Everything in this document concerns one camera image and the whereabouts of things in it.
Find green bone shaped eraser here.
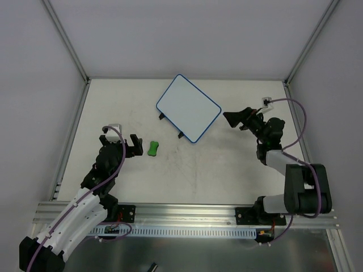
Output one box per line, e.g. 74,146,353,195
147,141,159,157

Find blue framed whiteboard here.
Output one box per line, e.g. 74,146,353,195
155,74,222,143

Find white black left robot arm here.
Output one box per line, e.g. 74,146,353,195
19,133,143,271

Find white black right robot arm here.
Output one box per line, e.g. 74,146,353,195
223,107,332,224

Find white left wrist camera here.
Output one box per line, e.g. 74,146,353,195
102,124,122,143

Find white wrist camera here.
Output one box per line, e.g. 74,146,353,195
260,97,273,114
102,124,122,143

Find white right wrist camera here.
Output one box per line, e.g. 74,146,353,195
260,97,273,114

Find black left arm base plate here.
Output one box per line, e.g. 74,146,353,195
105,204,136,223

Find white slotted cable duct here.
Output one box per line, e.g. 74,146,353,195
88,225,257,240

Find aluminium front rail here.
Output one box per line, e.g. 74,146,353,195
32,201,340,229

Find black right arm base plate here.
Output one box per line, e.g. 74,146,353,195
234,207,286,226

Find aluminium left frame post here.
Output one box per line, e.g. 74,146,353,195
40,0,90,83

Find aluminium frame post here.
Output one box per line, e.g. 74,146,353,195
40,0,90,83
284,0,340,86

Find aluminium right frame post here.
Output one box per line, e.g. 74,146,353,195
284,0,340,86

